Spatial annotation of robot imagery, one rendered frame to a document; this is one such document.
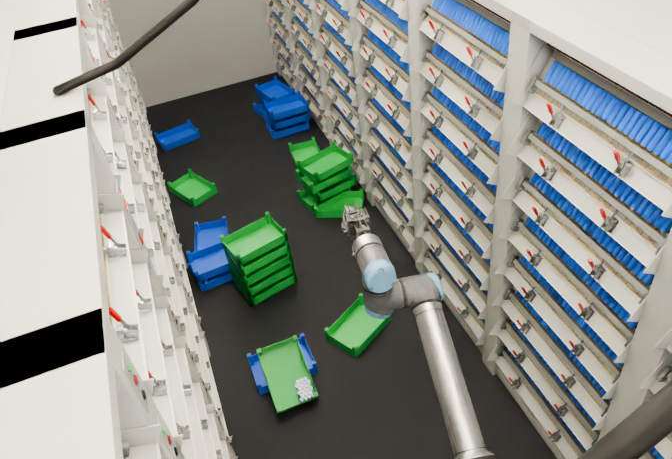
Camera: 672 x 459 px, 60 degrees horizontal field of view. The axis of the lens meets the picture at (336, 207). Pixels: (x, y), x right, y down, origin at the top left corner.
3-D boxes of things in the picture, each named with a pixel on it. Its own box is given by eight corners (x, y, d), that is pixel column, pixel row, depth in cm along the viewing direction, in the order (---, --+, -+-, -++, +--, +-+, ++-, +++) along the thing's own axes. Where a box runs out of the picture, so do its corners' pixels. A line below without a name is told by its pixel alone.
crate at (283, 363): (318, 397, 276) (318, 395, 269) (277, 414, 272) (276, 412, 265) (296, 337, 287) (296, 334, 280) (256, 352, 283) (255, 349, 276)
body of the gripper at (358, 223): (365, 205, 186) (376, 228, 176) (367, 226, 191) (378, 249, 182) (342, 210, 185) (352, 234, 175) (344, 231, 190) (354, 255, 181)
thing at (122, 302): (122, 224, 156) (125, 179, 148) (150, 413, 111) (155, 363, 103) (36, 225, 147) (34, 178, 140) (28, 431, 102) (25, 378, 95)
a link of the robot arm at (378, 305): (404, 317, 178) (404, 288, 170) (367, 324, 177) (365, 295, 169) (396, 295, 185) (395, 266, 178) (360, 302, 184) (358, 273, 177)
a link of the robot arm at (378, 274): (367, 298, 168) (365, 273, 162) (355, 270, 178) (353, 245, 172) (398, 291, 170) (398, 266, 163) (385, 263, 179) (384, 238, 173)
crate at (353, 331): (361, 302, 318) (360, 292, 313) (391, 319, 307) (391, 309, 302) (325, 339, 302) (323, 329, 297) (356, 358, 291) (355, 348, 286)
